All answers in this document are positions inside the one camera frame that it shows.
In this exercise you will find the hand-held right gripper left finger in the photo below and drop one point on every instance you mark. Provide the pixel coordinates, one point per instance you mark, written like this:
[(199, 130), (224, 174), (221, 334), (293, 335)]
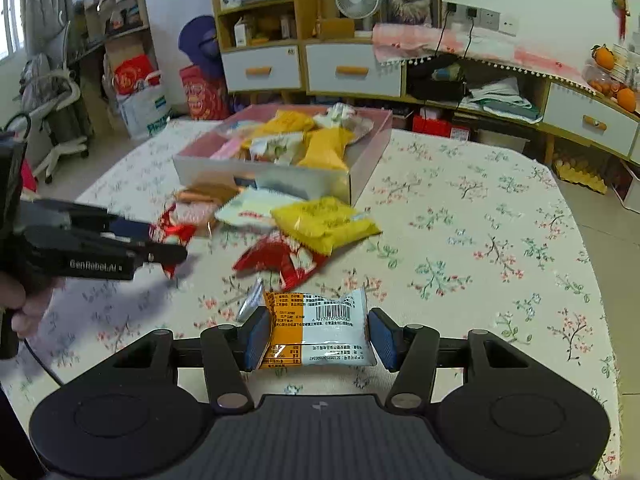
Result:
[(259, 340)]

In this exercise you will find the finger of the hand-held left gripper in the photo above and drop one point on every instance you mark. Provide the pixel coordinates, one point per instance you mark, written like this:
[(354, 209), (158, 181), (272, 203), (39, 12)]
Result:
[(125, 249), (75, 217)]

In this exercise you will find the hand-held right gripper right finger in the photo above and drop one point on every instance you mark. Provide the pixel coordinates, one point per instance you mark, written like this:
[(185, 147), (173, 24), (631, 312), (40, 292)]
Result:
[(384, 340)]

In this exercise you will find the red snack packet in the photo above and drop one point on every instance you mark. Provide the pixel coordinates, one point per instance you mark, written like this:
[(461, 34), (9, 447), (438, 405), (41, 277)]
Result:
[(175, 230), (280, 260)]

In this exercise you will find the orange white snack packet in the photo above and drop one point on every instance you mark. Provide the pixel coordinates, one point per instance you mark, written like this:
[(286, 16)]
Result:
[(325, 330)]

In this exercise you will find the white pale green snack packet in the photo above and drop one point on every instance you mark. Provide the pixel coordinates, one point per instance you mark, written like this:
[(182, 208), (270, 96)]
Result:
[(245, 210)]

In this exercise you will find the yellow snack packet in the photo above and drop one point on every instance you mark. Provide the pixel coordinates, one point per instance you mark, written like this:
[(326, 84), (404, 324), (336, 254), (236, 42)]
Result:
[(320, 225)]

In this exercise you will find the pink snack packet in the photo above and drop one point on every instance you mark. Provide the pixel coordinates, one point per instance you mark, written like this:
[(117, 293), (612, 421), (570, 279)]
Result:
[(227, 149)]

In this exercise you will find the pink cardboard box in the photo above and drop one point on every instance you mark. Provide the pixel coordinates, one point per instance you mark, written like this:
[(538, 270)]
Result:
[(300, 185)]

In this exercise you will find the clear white candy packet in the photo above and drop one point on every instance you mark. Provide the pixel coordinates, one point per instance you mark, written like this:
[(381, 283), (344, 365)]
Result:
[(240, 129)]

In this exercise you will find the white nut snack packet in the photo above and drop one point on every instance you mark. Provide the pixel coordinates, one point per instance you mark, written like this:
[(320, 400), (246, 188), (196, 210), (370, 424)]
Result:
[(340, 115), (272, 149)]

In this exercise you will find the person's left hand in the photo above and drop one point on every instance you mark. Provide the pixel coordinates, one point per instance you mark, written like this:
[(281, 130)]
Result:
[(35, 310)]

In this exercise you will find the white chair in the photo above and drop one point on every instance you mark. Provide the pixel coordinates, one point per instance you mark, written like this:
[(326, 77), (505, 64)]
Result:
[(60, 110)]

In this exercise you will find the white plastic bag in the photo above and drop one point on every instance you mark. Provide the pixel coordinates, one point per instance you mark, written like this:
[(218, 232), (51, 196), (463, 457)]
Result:
[(145, 115)]

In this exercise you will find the floral tablecloth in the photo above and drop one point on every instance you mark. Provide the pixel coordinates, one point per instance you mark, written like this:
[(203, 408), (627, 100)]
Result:
[(475, 240)]

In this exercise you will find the red paper bag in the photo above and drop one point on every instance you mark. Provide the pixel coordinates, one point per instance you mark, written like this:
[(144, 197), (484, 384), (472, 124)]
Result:
[(132, 75)]

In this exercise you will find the red printed gift bag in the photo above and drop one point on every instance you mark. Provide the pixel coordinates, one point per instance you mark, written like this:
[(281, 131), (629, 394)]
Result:
[(202, 92)]

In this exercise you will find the grey curtain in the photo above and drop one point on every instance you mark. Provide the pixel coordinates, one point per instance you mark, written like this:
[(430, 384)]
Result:
[(47, 5)]

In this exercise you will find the wooden bookshelf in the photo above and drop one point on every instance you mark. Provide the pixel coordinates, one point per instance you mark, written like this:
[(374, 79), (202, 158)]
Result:
[(125, 35)]

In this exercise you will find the red storage box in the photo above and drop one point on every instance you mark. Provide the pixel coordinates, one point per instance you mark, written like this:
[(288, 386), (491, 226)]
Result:
[(432, 127), (461, 131)]

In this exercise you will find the white drawer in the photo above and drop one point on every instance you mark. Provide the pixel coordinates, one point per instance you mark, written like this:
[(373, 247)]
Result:
[(352, 70), (590, 120), (260, 70)]

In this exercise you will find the yellow egg tray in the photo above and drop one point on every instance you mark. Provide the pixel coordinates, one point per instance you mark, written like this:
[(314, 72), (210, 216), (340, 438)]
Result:
[(580, 176)]

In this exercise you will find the black box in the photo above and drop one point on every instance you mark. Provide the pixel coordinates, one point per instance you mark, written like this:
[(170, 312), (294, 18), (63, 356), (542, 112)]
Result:
[(435, 87)]

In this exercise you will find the stack of papers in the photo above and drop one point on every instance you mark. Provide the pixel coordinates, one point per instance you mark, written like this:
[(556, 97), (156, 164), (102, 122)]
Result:
[(500, 100)]

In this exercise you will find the white carton box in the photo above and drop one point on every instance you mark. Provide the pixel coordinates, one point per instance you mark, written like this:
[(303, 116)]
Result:
[(630, 185)]

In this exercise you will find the yellow wooden cabinet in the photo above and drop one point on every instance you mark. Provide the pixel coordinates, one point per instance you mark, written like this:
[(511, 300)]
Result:
[(300, 10)]

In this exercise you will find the pink patterned cloth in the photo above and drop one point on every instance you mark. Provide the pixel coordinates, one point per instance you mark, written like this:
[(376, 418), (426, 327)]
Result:
[(500, 47)]

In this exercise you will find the bag of small oranges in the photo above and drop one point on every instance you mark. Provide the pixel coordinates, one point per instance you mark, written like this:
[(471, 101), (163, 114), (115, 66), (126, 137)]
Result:
[(602, 82)]

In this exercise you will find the orange fruit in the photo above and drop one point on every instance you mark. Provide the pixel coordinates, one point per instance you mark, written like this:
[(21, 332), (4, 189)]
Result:
[(626, 100), (603, 57)]

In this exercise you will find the red hanging ornament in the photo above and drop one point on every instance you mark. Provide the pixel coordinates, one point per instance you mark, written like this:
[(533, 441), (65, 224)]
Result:
[(621, 5)]

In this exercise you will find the white wall socket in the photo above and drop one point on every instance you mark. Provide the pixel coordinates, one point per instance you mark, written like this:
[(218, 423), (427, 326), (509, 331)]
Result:
[(451, 10), (481, 17), (509, 24)]

